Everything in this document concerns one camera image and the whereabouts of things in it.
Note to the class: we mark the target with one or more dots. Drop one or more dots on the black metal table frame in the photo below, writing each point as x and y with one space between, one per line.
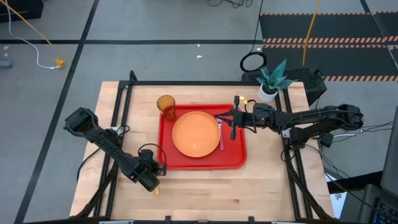
202 83

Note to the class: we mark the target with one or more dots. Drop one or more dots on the black power brick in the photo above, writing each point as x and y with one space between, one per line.
326 140

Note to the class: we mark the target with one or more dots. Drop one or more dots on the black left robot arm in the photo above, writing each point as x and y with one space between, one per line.
105 146

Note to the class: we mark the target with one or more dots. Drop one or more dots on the grey monitor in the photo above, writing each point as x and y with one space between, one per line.
391 155

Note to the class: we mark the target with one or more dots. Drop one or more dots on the amber plastic cup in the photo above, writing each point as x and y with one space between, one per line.
166 105

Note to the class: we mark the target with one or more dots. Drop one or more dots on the red plastic tray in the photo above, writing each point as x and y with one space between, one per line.
236 155

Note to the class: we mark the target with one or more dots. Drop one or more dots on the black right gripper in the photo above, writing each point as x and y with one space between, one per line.
242 118

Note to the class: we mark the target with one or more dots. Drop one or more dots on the black striped floor mat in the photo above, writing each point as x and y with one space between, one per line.
342 28

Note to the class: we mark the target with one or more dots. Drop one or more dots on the white paper sheet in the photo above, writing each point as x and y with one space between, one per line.
337 202

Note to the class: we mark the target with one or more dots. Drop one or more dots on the black box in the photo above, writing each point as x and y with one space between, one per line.
18 9

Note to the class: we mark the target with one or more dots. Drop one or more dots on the potted plant in white pot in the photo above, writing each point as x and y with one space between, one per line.
269 91

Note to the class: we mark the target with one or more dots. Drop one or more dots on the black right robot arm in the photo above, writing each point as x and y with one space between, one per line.
311 119

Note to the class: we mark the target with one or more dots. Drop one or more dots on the orange plate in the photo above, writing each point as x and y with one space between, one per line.
196 133

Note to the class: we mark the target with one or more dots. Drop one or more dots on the black frame bracket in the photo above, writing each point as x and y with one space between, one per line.
168 220
251 220

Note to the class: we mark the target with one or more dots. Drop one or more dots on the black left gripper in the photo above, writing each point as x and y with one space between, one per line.
149 171

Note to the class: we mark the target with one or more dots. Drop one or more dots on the yellow tag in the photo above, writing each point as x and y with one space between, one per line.
243 100

